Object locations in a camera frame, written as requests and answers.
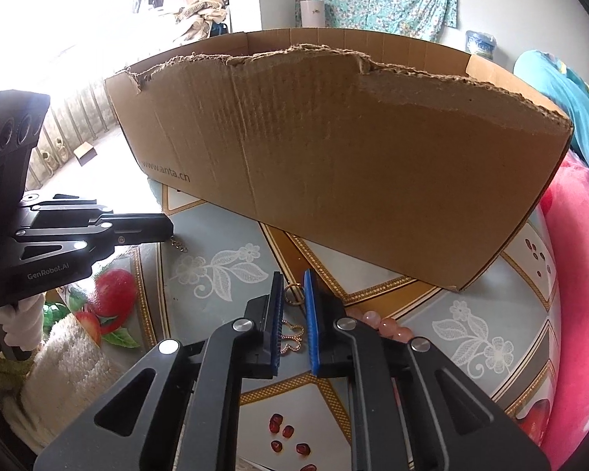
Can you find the blue printed quilt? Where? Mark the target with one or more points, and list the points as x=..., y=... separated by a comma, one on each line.
x=569, y=103

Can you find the white fluffy clothing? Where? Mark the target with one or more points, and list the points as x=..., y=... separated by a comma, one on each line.
x=64, y=378

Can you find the person's left hand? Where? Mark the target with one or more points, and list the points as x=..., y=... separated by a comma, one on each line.
x=22, y=324

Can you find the small cardboard floor box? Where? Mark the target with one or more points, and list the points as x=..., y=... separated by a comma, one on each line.
x=86, y=153

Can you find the pink fleece blanket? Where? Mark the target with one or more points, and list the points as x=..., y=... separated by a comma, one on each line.
x=579, y=304

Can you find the green knitted cloth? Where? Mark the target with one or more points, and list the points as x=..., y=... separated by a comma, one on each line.
x=0, y=368

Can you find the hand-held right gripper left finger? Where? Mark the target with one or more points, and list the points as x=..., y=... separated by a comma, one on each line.
x=276, y=326

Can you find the fruit print tablecloth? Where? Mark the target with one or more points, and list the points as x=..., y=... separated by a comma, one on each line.
x=471, y=304

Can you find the brown cardboard box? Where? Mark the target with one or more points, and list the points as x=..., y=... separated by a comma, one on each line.
x=348, y=157

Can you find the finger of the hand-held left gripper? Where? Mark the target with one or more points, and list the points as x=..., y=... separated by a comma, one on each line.
x=142, y=230
x=59, y=211

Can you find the metal window railing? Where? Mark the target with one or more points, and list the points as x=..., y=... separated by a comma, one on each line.
x=73, y=122

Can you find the pile of beige clothes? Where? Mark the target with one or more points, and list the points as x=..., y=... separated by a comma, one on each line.
x=201, y=14

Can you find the gold clover pendant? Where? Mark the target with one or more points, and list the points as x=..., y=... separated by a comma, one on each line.
x=290, y=349

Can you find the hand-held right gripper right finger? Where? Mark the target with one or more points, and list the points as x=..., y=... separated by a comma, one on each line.
x=314, y=326

